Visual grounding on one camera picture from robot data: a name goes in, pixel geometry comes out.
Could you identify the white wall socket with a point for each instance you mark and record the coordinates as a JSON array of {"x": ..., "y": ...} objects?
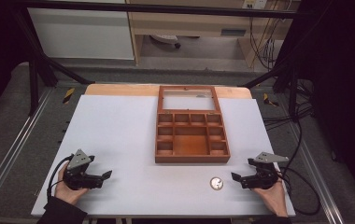
[{"x": 254, "y": 3}]

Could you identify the white cabinet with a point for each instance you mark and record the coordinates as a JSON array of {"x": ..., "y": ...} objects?
[{"x": 82, "y": 34}]

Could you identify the person's right hand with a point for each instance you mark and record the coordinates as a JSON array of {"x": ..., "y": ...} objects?
[{"x": 272, "y": 199}]

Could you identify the round silver coin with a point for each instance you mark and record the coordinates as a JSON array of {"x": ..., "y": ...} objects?
[{"x": 216, "y": 183}]

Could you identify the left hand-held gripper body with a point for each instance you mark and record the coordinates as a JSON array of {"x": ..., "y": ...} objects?
[{"x": 78, "y": 168}]

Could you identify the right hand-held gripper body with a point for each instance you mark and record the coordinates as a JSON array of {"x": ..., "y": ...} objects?
[{"x": 266, "y": 174}]

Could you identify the office chair base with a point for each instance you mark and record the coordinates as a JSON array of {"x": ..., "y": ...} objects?
[{"x": 167, "y": 39}]

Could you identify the white table cover sheet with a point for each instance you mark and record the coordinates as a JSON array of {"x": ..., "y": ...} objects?
[{"x": 129, "y": 140}]

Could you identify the light wooden table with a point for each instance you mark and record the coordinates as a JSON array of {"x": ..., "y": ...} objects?
[{"x": 119, "y": 89}]

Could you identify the brown wooden compartment box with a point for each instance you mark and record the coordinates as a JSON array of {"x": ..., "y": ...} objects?
[{"x": 194, "y": 143}]

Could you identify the black metal frame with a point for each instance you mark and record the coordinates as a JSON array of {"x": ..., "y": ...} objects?
[{"x": 153, "y": 8}]

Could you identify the aluminium rail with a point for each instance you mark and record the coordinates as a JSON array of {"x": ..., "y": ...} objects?
[
  {"x": 317, "y": 174},
  {"x": 13, "y": 146}
]

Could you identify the person's left hand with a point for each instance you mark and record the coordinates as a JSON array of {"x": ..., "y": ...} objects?
[{"x": 68, "y": 194}]

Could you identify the yellow black tape marker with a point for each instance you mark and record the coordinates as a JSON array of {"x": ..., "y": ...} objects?
[
  {"x": 269, "y": 100},
  {"x": 68, "y": 95}
]

